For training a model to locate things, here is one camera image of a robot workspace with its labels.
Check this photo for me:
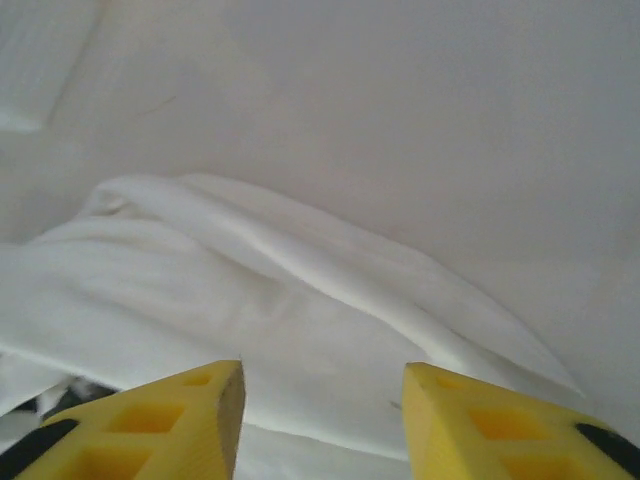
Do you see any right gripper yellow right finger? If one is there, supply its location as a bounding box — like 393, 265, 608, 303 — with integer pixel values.
402, 361, 640, 480

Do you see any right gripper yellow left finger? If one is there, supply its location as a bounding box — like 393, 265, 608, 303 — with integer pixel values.
0, 358, 247, 480

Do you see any white t-shirt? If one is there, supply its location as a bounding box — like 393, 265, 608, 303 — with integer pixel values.
0, 0, 586, 480

